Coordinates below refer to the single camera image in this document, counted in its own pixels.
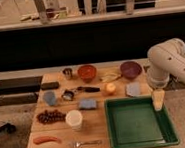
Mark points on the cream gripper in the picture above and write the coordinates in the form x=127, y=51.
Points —
x=158, y=99

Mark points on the black eraser block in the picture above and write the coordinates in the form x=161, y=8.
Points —
x=50, y=85

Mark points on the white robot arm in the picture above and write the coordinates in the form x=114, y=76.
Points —
x=165, y=59

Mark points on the grey blue cloth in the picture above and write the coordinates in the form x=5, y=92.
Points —
x=133, y=89

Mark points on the green plastic tray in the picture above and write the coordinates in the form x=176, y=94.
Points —
x=134, y=123

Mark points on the purple bowl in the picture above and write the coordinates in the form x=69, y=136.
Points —
x=130, y=69

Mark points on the orange fruit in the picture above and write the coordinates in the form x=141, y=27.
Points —
x=110, y=88

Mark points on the yellow banana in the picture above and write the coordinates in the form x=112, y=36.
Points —
x=107, y=78

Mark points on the blue sponge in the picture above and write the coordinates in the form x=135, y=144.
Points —
x=87, y=104

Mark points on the red bowl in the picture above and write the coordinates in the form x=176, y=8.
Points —
x=87, y=73

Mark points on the white paper cup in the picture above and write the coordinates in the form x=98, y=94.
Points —
x=74, y=119

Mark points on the wooden table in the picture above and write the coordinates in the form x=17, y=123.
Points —
x=94, y=121

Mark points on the small metal cup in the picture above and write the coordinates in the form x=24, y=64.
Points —
x=68, y=73

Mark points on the metal fork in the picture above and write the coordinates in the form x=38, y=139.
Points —
x=78, y=144

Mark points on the blue cup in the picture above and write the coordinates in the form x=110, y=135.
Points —
x=50, y=98

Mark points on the bunch of red grapes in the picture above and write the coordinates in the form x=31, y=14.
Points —
x=52, y=116

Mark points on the black handled tool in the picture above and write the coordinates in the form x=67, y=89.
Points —
x=88, y=89

